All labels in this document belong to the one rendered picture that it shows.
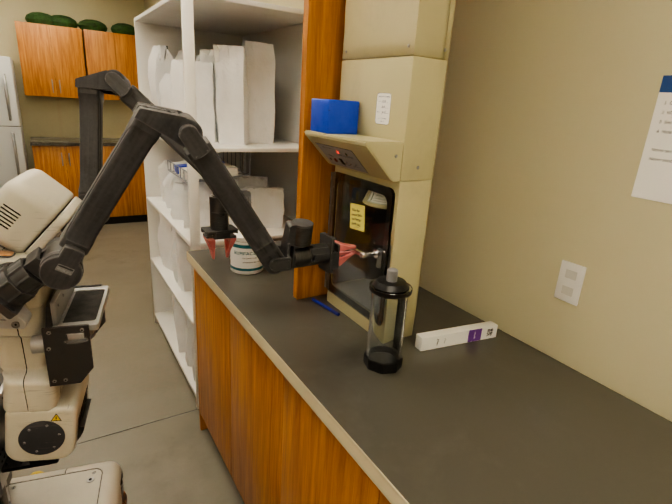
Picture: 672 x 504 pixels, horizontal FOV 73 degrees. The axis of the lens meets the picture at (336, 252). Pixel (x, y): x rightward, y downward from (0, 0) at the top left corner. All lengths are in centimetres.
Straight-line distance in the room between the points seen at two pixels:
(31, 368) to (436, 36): 130
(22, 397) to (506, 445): 115
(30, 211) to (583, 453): 129
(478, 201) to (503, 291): 30
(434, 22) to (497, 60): 39
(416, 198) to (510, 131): 41
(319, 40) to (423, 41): 38
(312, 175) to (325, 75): 30
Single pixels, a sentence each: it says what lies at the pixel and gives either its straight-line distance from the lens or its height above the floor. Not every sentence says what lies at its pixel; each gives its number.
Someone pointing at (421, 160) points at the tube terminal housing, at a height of 146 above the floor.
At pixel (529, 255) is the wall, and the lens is 149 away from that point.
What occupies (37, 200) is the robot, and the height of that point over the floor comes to 134.
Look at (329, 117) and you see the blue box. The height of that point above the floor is 155.
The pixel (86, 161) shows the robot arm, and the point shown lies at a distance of 150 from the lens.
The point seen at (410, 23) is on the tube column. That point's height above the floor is 178.
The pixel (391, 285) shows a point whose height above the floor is 118.
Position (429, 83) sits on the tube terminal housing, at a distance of 123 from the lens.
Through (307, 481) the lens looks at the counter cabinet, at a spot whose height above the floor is 62.
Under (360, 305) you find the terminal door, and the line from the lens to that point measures 139.
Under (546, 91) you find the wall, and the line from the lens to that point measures 146.
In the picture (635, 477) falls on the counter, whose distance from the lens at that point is 115.
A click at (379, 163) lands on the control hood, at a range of 115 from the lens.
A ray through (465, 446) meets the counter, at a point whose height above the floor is 94.
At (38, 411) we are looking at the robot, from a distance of 144.
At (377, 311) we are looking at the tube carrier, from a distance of 115.
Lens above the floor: 160
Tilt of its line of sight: 18 degrees down
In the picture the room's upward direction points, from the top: 4 degrees clockwise
